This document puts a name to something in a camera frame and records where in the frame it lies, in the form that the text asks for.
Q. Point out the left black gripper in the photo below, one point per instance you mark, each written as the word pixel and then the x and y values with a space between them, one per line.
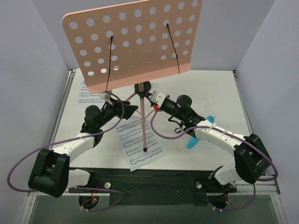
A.
pixel 120 108

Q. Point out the pink perforated music stand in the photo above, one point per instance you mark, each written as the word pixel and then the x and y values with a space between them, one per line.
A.
pixel 125 44

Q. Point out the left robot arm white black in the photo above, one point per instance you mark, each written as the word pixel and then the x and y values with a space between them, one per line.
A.
pixel 51 172

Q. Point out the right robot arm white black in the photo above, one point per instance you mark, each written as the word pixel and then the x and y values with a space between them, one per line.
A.
pixel 251 159

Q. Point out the near sheet music page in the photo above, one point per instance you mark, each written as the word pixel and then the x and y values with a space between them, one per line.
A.
pixel 130 137

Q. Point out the sheet music page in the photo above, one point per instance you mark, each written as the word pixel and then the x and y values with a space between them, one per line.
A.
pixel 130 137
pixel 85 98

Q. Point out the black microphone desk stand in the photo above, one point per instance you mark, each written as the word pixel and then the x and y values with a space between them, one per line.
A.
pixel 146 87

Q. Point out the far sheet music page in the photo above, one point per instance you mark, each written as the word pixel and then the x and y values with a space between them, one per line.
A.
pixel 85 98

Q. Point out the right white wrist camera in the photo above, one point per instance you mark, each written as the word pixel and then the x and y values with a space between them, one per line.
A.
pixel 159 99

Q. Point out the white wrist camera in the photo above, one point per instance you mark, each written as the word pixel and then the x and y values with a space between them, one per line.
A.
pixel 159 99
pixel 106 96

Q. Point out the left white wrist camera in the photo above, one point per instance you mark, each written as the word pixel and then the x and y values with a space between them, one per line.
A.
pixel 106 96

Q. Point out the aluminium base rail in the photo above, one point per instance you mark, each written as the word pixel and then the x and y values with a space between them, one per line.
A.
pixel 198 185

